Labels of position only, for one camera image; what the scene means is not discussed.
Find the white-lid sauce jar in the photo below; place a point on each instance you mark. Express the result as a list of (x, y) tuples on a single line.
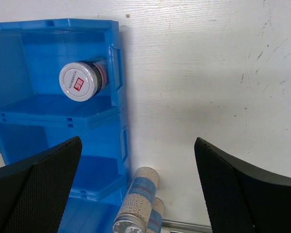
[(82, 80)]

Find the silver-lid spice bottle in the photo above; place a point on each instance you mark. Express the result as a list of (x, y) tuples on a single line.
[(156, 217), (134, 213)]

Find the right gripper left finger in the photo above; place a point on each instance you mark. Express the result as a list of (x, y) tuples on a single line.
[(35, 190)]

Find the near blue storage bin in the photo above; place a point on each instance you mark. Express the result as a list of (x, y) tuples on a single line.
[(93, 203)]

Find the blue storage bin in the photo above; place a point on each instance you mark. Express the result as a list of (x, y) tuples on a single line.
[(93, 203), (32, 54), (93, 158)]

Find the far blue storage bin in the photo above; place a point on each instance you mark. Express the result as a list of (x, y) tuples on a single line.
[(32, 54)]

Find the middle blue storage bin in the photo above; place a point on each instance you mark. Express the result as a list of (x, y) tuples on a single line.
[(93, 158)]

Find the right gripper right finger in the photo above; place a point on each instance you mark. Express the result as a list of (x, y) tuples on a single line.
[(241, 197)]

